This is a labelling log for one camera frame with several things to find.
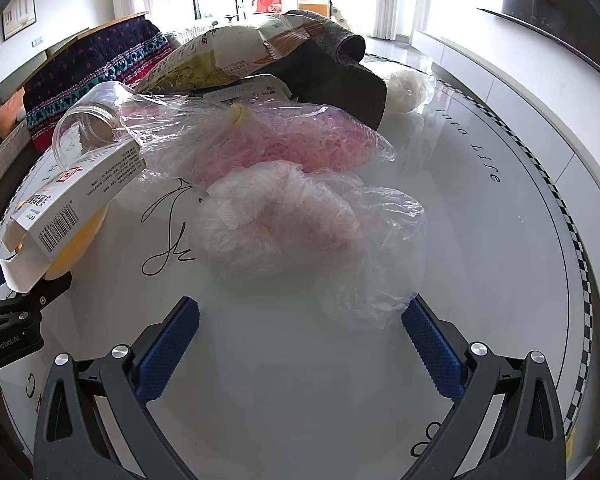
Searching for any dark grey cloth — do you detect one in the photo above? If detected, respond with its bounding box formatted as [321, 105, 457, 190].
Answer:
[242, 9, 388, 131]

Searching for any orange cushion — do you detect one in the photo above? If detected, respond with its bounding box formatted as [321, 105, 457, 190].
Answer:
[0, 87, 28, 136]

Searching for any large framed wall picture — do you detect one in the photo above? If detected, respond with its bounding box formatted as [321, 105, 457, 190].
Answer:
[1, 0, 37, 41]

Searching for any clear plastic bag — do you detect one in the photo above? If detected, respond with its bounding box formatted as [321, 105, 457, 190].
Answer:
[312, 185, 428, 331]

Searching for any clear plastic jar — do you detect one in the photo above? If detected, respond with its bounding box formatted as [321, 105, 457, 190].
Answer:
[51, 81, 138, 171]

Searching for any crumpled pinkish plastic wrap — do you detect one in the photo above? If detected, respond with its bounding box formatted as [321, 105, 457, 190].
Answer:
[190, 160, 363, 281]

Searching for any clear bag of pink shreds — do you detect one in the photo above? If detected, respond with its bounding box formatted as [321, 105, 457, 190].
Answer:
[117, 95, 398, 191]

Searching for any white plastic bag ball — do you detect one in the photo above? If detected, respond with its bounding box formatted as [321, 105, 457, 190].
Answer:
[380, 70, 431, 113]

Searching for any dark patterned blanket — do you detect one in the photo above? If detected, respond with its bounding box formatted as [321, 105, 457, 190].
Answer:
[22, 15, 175, 153]

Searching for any white cardboard box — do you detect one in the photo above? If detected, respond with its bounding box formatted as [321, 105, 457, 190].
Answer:
[5, 137, 148, 293]

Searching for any beige floor cushion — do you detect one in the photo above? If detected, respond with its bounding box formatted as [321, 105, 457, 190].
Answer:
[165, 27, 215, 48]

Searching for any wooden bench frame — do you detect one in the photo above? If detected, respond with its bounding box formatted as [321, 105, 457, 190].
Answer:
[77, 10, 148, 41]

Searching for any yellow plastic lid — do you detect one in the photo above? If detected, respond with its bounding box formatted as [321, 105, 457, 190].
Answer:
[42, 205, 108, 281]

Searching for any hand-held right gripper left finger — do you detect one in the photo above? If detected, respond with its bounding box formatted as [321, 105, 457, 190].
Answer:
[32, 296, 201, 480]

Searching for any small white labelled packet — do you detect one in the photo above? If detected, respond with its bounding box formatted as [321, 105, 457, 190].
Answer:
[202, 74, 293, 106]

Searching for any white and yellow noodle packet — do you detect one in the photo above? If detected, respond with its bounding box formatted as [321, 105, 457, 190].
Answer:
[135, 12, 325, 96]

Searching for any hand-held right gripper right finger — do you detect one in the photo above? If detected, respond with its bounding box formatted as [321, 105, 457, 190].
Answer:
[401, 296, 568, 480]

